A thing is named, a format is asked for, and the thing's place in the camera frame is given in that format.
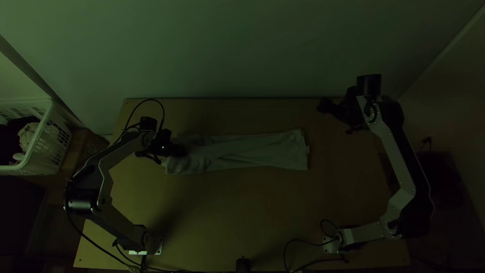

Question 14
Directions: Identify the white laundry basket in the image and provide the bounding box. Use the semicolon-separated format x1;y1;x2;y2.
0;98;73;177

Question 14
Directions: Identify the black cable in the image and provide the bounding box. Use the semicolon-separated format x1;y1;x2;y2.
283;218;350;273
65;210;179;273
122;98;166;134

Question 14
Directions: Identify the white t-shirt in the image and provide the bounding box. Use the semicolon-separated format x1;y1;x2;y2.
162;128;311;176

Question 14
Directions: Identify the heap of clothes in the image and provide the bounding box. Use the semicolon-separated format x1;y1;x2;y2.
0;115;43;166

